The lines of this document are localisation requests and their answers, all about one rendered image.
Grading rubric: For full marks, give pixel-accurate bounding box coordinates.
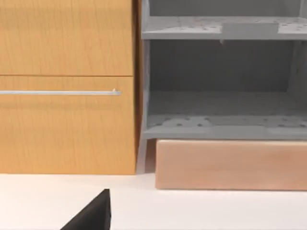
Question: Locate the plain wooden drawer front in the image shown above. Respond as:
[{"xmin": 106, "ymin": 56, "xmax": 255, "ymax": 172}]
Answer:
[{"xmin": 0, "ymin": 0, "xmax": 134, "ymax": 77}]

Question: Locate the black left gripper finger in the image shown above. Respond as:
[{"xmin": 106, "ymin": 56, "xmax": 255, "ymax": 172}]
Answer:
[{"xmin": 59, "ymin": 188, "xmax": 112, "ymax": 230}]

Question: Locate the wooden cupboard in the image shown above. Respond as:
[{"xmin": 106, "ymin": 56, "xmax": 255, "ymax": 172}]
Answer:
[{"xmin": 0, "ymin": 0, "xmax": 144, "ymax": 176}]

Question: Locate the grey open shelf unit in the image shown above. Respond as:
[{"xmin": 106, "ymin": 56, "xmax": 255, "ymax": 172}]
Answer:
[{"xmin": 137, "ymin": 0, "xmax": 307, "ymax": 173}]

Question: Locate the pale wooden drawer front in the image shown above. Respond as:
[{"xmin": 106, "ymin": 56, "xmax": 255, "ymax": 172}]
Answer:
[{"xmin": 155, "ymin": 139, "xmax": 307, "ymax": 192}]

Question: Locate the wooden drawer front with handle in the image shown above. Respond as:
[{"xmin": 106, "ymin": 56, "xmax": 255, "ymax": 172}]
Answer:
[{"xmin": 0, "ymin": 75, "xmax": 137, "ymax": 175}]

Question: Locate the long metal handle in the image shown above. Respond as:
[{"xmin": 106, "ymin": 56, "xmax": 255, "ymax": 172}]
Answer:
[{"xmin": 0, "ymin": 88, "xmax": 122, "ymax": 96}]

